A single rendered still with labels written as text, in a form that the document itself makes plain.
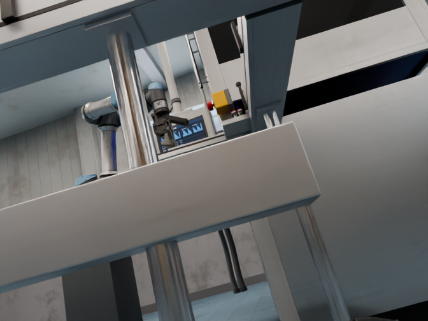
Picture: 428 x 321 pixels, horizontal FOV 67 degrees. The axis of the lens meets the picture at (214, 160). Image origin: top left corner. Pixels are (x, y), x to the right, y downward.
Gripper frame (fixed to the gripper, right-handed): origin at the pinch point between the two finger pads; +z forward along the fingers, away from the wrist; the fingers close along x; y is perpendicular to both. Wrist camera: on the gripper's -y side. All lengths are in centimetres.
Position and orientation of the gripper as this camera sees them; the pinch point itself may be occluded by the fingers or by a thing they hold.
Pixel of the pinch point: (174, 148)
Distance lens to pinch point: 151.5
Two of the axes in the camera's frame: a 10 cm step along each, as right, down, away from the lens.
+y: -9.6, 2.8, 0.5
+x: -1.3, -2.8, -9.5
